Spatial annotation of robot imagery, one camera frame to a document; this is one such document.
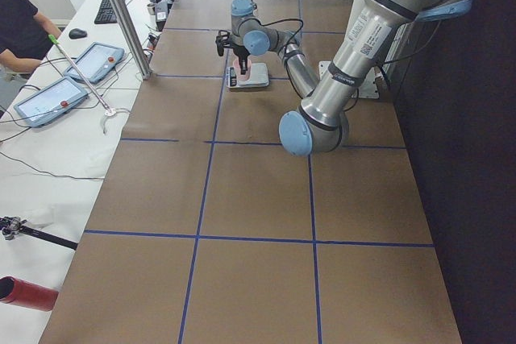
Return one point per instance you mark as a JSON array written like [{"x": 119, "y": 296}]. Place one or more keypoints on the red cylinder roll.
[{"x": 28, "y": 295}]

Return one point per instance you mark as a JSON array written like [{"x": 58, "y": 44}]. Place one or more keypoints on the pink paper cup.
[{"x": 242, "y": 75}]

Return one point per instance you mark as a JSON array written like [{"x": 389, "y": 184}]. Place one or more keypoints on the blue teach pendant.
[
  {"x": 51, "y": 102},
  {"x": 98, "y": 60}
]

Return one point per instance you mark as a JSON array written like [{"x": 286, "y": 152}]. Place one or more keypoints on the seated person black shirt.
[{"x": 24, "y": 35}]

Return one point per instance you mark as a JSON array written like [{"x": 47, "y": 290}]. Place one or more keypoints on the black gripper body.
[{"x": 241, "y": 52}]

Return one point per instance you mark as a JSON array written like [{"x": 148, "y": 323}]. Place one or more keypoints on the black computer mouse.
[{"x": 77, "y": 33}]

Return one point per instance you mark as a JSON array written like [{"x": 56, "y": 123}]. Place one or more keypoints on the brown paper table cover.
[{"x": 206, "y": 230}]

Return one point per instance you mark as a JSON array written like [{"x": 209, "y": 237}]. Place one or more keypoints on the far blue teach pendant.
[{"x": 98, "y": 60}]

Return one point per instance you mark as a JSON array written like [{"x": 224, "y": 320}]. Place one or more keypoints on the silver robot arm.
[{"x": 319, "y": 124}]

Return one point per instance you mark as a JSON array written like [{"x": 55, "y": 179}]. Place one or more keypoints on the near blue teach pendant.
[{"x": 51, "y": 102}]

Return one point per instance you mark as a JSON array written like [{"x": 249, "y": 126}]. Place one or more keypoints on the metal rod with green tip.
[{"x": 109, "y": 110}]

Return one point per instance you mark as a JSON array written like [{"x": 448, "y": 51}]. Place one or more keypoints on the silver digital kitchen scale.
[{"x": 255, "y": 77}]

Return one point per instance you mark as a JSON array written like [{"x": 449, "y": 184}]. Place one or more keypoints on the black keyboard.
[{"x": 105, "y": 14}]

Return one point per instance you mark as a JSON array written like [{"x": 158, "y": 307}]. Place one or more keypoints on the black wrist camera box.
[{"x": 223, "y": 41}]

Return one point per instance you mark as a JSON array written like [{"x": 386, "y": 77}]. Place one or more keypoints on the aluminium frame post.
[{"x": 131, "y": 37}]

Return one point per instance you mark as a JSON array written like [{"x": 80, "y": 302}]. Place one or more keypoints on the black camera rod mount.
[{"x": 12, "y": 227}]

